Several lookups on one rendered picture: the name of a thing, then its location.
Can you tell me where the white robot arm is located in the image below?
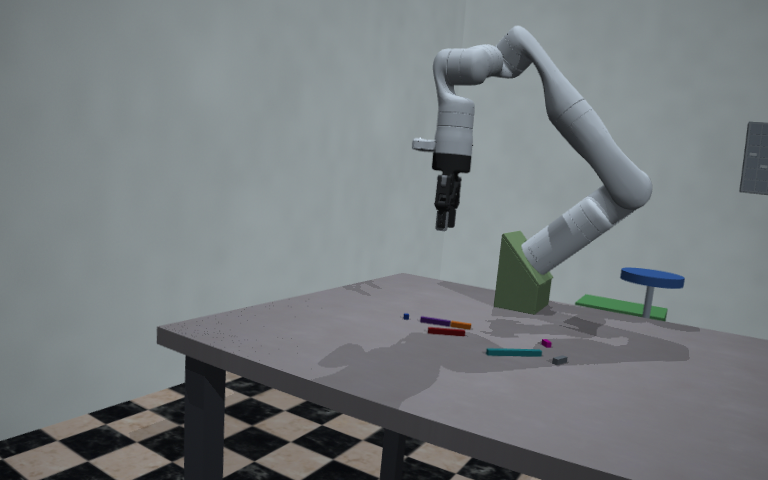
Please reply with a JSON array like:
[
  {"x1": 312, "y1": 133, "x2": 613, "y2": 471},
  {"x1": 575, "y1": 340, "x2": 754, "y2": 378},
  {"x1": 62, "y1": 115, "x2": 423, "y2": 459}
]
[{"x1": 412, "y1": 26, "x2": 652, "y2": 275}]

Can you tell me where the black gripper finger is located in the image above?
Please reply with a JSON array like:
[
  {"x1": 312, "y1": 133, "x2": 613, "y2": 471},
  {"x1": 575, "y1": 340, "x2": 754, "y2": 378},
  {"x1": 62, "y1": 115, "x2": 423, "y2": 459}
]
[
  {"x1": 448, "y1": 177, "x2": 461, "y2": 228},
  {"x1": 434, "y1": 175, "x2": 459, "y2": 231}
]

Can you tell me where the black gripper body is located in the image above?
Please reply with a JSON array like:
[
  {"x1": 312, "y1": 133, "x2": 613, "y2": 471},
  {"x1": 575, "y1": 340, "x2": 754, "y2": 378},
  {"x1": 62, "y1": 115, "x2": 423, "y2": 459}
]
[{"x1": 432, "y1": 153, "x2": 472, "y2": 195}]

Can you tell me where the purple rod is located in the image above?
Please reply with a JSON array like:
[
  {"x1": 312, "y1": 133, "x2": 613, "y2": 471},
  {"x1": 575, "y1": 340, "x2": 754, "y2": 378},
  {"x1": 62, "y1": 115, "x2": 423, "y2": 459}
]
[{"x1": 420, "y1": 316, "x2": 450, "y2": 327}]

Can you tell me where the red rod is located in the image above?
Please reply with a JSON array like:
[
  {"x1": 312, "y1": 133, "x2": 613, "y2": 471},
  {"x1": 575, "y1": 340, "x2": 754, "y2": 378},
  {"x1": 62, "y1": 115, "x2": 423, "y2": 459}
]
[{"x1": 428, "y1": 327, "x2": 465, "y2": 336}]

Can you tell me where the orange rod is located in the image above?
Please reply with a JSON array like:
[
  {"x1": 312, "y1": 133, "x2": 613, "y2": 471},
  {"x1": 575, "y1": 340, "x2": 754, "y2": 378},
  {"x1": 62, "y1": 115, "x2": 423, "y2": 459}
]
[{"x1": 450, "y1": 321, "x2": 471, "y2": 330}]

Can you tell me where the turquoise rod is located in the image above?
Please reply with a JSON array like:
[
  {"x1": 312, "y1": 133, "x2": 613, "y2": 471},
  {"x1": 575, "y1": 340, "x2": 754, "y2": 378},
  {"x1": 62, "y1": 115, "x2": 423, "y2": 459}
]
[{"x1": 486, "y1": 348, "x2": 542, "y2": 357}]

